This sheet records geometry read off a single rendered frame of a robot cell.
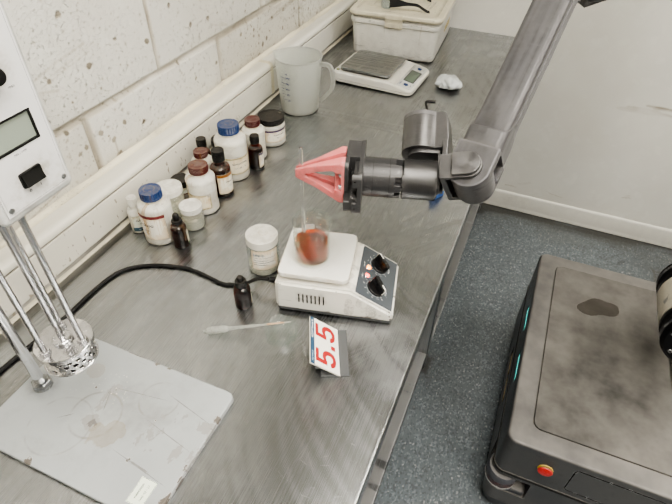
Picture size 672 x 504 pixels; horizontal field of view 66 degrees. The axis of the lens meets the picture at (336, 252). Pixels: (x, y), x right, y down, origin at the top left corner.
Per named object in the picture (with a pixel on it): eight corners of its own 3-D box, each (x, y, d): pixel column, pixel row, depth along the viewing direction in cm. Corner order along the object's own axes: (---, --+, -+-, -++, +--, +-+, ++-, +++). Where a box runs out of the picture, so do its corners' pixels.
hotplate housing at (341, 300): (397, 273, 97) (401, 241, 91) (391, 326, 87) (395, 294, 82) (282, 258, 99) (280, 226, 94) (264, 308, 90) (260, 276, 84)
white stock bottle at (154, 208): (161, 222, 107) (148, 175, 99) (185, 232, 105) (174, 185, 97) (139, 239, 103) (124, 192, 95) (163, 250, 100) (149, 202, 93)
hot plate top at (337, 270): (358, 238, 92) (358, 234, 91) (348, 286, 83) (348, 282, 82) (293, 230, 93) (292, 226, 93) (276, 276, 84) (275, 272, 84)
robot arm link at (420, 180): (445, 192, 70) (439, 207, 76) (447, 146, 72) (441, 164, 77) (394, 188, 71) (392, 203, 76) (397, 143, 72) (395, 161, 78)
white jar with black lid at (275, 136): (254, 139, 132) (251, 113, 128) (276, 131, 136) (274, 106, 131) (268, 150, 128) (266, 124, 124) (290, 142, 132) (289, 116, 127)
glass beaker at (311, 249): (285, 260, 87) (282, 221, 81) (309, 241, 90) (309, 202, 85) (317, 278, 83) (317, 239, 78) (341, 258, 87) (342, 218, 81)
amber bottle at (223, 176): (209, 194, 114) (201, 151, 107) (222, 184, 117) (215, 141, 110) (225, 200, 113) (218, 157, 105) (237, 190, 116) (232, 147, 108)
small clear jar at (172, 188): (192, 212, 109) (187, 187, 105) (168, 223, 106) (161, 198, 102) (179, 200, 112) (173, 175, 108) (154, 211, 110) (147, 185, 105)
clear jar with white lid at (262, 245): (246, 258, 99) (242, 225, 94) (277, 253, 100) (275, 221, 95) (250, 279, 95) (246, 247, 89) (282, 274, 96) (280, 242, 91)
